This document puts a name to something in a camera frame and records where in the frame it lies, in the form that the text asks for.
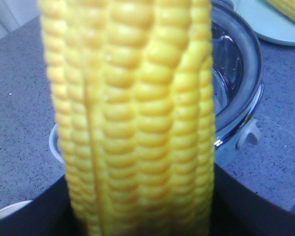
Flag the pale green plate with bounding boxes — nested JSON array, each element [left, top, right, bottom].
[[235, 0, 295, 46]]

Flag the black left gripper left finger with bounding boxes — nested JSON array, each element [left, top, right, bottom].
[[0, 176, 87, 236]]

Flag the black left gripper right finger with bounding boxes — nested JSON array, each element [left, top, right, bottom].
[[213, 164, 295, 236]]

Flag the grey curtain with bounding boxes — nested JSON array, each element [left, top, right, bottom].
[[0, 0, 40, 39]]

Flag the white plate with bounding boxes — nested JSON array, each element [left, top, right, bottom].
[[0, 200, 32, 220]]

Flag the tall yellow corn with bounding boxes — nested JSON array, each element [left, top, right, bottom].
[[38, 0, 215, 236]]

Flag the yellow corn cob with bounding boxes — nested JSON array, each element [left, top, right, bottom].
[[267, 0, 295, 22]]

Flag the pale green electric pot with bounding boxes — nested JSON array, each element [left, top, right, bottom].
[[39, 0, 263, 166]]

